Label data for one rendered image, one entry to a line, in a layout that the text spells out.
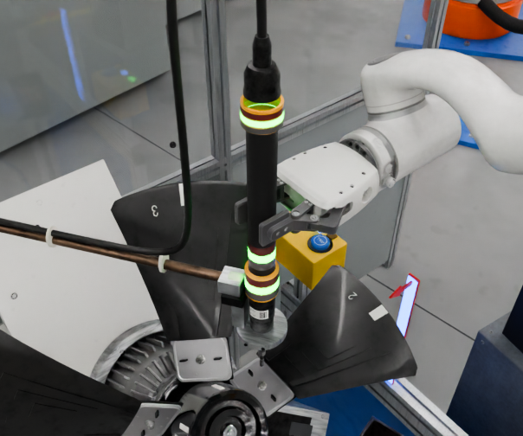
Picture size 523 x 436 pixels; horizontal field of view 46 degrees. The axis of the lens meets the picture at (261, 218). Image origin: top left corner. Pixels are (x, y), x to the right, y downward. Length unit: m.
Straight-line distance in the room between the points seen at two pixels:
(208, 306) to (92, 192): 0.32
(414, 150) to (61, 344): 0.65
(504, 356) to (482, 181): 2.05
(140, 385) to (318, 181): 0.45
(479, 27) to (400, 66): 3.84
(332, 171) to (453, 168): 2.70
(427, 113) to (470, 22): 3.77
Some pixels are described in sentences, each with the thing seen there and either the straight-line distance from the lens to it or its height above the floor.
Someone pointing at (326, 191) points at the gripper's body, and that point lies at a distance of 0.72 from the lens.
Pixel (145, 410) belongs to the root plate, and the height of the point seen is 1.26.
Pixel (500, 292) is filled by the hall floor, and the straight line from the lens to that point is 2.84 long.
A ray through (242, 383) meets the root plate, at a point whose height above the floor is 1.18.
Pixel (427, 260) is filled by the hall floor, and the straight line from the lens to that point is 2.88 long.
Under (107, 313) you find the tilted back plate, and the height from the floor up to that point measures 1.18.
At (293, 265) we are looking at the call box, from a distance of 1.37.
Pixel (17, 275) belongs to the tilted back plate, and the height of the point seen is 1.27.
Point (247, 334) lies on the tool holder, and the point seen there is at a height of 1.34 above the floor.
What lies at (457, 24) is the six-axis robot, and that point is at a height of 0.13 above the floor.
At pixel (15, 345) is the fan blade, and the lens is 0.80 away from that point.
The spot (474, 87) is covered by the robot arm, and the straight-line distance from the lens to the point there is 0.75.
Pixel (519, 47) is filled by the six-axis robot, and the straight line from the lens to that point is 4.67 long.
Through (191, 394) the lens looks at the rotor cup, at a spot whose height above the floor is 1.24.
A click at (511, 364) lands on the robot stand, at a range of 1.42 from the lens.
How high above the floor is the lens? 2.02
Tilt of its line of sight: 43 degrees down
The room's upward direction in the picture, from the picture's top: straight up
